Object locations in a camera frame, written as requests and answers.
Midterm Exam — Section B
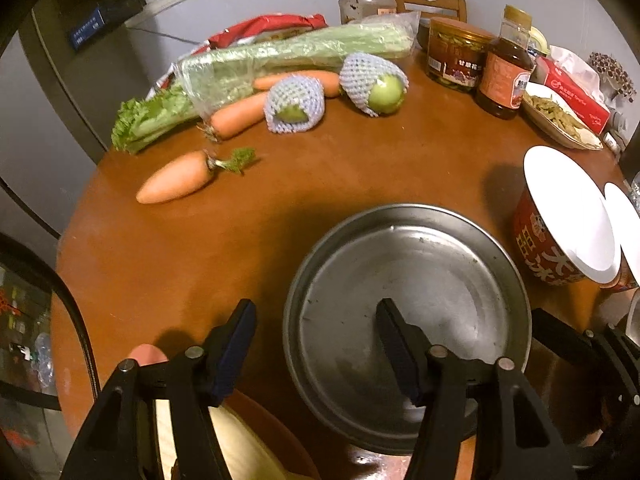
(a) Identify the round metal plate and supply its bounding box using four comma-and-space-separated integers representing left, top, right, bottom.
283, 204, 532, 455

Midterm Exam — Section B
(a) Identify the red instant noodle bowl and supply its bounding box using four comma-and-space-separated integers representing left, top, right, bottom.
513, 145, 622, 286

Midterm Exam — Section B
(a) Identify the black chair backrest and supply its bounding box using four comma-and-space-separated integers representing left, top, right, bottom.
1, 234, 101, 479

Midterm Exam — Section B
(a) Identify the carrot with green top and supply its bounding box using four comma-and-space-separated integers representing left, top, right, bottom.
136, 148, 256, 205

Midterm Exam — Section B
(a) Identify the white dish of pickled vegetables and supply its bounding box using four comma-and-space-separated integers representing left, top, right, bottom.
521, 81, 604, 151

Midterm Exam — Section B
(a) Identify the patterned cup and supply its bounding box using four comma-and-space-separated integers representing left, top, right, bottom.
588, 52, 637, 103

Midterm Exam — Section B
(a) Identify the red tissue box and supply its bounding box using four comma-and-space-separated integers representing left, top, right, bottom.
533, 46, 611, 134

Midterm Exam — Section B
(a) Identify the green fruit in foam net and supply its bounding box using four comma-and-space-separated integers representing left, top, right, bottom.
264, 75, 326, 134

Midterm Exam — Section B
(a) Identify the celery in plastic bag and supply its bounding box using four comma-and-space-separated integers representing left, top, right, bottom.
111, 12, 419, 154

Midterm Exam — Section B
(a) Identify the dark sauce bottle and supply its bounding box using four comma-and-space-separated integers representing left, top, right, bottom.
474, 4, 535, 119

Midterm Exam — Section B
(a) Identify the yellow lidded container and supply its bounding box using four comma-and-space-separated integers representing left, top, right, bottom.
527, 26, 550, 56

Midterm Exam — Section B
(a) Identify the pickle jar orange lid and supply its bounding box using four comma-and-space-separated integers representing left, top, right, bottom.
427, 18, 496, 92

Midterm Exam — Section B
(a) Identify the grey refrigerator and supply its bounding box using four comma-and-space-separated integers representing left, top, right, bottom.
1, 0, 335, 260

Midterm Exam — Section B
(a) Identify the red snack bag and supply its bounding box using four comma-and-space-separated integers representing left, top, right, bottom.
145, 13, 328, 100

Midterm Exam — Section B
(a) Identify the blue box on fridge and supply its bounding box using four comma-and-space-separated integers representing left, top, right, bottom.
67, 6, 106, 51

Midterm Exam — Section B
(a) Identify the clear jar black lid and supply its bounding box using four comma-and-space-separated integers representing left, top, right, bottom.
338, 0, 397, 24

